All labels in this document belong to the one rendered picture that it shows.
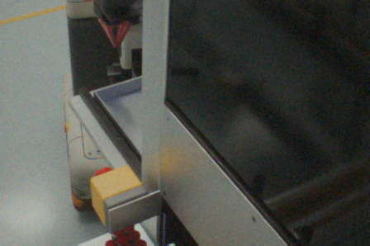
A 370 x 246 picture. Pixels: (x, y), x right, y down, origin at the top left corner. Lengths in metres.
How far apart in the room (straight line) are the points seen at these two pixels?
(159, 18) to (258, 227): 0.29
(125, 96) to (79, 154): 0.76
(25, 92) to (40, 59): 0.29
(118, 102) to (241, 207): 0.67
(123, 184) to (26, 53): 2.26
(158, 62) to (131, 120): 0.50
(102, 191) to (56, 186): 1.44
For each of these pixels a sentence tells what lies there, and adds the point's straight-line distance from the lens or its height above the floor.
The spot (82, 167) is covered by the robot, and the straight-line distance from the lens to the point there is 2.01.
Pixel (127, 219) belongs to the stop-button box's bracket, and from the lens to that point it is 0.92.
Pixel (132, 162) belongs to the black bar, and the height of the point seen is 0.90.
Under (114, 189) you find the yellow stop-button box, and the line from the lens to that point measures 0.90.
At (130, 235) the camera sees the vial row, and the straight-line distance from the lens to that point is 0.97.
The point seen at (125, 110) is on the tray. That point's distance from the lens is 1.28.
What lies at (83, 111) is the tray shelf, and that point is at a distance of 1.28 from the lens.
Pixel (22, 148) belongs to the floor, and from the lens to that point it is 2.52.
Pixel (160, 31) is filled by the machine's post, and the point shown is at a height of 1.31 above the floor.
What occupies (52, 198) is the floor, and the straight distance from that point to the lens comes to 2.29.
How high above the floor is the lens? 1.70
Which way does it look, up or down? 41 degrees down
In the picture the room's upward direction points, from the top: 4 degrees clockwise
